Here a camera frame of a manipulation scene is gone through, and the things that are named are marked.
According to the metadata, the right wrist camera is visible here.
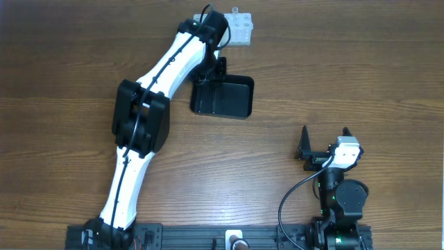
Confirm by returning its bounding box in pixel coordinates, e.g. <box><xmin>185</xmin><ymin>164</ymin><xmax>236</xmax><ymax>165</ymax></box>
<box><xmin>327</xmin><ymin>135</ymin><xmax>361</xmax><ymax>170</ymax></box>

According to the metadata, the mounting rail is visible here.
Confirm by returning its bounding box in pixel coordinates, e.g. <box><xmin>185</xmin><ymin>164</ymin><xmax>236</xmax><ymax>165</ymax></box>
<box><xmin>65</xmin><ymin>223</ymin><xmax>374</xmax><ymax>250</ymax></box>

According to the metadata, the black cable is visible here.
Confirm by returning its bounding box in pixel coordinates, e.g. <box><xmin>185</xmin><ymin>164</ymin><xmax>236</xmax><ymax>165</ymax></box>
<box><xmin>119</xmin><ymin>3</ymin><xmax>232</xmax><ymax>163</ymax></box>
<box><xmin>277</xmin><ymin>155</ymin><xmax>336</xmax><ymax>250</ymax></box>

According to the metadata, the black tray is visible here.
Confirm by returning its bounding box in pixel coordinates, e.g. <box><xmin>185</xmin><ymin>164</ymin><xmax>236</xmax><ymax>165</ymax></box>
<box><xmin>189</xmin><ymin>73</ymin><xmax>255</xmax><ymax>121</ymax></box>

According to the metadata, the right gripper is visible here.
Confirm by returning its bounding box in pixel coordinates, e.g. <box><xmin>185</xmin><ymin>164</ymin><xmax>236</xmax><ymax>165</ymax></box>
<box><xmin>294</xmin><ymin>125</ymin><xmax>353</xmax><ymax>172</ymax></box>

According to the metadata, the white test tube rack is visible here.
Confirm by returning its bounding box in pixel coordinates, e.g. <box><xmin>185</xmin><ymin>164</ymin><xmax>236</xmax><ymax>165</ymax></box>
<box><xmin>192</xmin><ymin>12</ymin><xmax>255</xmax><ymax>47</ymax></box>

